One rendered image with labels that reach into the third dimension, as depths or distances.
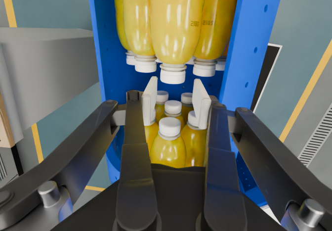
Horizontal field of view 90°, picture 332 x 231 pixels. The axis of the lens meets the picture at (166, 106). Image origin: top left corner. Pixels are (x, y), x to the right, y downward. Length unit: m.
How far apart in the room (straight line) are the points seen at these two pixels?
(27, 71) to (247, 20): 0.67
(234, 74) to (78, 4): 1.47
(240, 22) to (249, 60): 0.05
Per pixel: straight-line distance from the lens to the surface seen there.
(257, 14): 0.22
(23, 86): 0.73
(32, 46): 0.74
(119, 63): 0.40
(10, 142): 0.71
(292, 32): 1.66
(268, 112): 1.79
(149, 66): 0.30
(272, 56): 1.45
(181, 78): 0.25
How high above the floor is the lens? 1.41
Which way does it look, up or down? 65 degrees down
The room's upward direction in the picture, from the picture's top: 173 degrees counter-clockwise
